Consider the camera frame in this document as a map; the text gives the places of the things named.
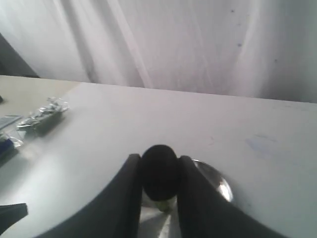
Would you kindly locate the crumpled foil packet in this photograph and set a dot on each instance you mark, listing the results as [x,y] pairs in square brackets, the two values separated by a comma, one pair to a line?
[44,118]

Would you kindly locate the blue packaged item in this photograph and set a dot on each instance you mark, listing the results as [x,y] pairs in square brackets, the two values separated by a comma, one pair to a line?
[8,145]

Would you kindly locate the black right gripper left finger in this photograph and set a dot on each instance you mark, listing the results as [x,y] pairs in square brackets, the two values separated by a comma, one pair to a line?
[114,213]

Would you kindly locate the green cucumber piece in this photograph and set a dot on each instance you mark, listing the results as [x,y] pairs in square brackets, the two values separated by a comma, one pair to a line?
[163,206]

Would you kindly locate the black knife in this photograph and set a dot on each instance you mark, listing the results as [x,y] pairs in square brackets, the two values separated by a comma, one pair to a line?
[160,172]

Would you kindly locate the white backdrop curtain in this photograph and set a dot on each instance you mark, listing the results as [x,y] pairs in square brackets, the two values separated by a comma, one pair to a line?
[253,48]

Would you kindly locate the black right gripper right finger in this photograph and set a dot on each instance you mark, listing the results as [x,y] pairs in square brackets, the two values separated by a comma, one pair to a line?
[204,213]

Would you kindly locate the round stainless steel plate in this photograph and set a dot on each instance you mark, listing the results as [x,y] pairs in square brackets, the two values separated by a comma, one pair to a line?
[156,224]

